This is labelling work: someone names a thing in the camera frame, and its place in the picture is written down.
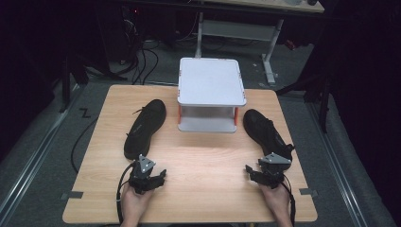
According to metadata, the black metal stand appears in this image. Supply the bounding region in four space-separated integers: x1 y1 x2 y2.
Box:
275 74 334 134
58 55 91 114

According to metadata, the white two-tier shoe rack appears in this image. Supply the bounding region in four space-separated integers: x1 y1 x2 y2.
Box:
177 57 248 133

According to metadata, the black shoe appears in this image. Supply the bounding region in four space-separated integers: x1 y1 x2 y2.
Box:
123 98 167 161
242 108 296 162

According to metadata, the bundle of black floor cables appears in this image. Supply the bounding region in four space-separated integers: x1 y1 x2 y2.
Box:
118 5 161 87

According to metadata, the metal floor rail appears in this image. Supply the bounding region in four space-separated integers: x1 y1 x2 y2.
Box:
0 84 80 223
306 102 371 227

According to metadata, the person's right hand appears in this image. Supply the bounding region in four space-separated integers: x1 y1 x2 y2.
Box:
259 184 291 219

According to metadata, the person's left hand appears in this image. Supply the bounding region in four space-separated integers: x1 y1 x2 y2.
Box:
120 183 156 222

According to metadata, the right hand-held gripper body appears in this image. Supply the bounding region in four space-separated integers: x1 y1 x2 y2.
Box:
257 152 293 190

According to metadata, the right hand-held gripper black cable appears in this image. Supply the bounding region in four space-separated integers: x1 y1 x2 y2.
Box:
281 174 297 227

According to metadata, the wooden desk with white legs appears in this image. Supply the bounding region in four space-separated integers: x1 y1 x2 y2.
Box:
194 0 325 87

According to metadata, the hand-held gripper black cable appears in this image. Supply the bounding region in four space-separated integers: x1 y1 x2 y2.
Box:
115 163 137 225
281 174 297 227

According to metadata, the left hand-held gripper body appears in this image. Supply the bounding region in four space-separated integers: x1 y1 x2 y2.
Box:
127 153 159 195

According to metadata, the left hand-held gripper black cable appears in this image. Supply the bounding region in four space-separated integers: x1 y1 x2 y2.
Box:
115 163 137 225

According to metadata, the grey tape strip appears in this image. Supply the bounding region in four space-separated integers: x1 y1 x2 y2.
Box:
299 187 319 199
60 190 85 201

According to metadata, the long black floor cable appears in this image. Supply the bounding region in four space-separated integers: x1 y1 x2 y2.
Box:
70 116 99 175

